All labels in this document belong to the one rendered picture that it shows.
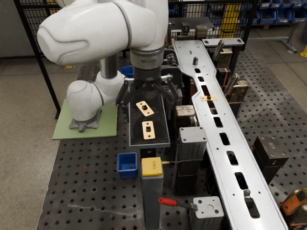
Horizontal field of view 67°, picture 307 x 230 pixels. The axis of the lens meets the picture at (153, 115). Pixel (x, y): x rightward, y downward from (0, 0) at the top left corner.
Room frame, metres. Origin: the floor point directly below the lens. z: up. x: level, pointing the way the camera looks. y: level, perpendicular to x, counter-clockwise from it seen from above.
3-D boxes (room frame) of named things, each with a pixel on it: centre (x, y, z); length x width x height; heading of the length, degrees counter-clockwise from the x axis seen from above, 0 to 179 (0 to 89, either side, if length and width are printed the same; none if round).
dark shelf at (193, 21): (1.80, -0.01, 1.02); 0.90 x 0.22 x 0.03; 95
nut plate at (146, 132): (0.55, 0.02, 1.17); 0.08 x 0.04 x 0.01; 7
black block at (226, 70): (1.21, -0.44, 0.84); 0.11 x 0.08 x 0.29; 95
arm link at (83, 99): (1.07, 0.43, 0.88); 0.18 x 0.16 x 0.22; 126
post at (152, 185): (0.41, 0.01, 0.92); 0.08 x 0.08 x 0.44; 5
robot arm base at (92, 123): (1.04, 0.44, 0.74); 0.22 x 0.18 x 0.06; 0
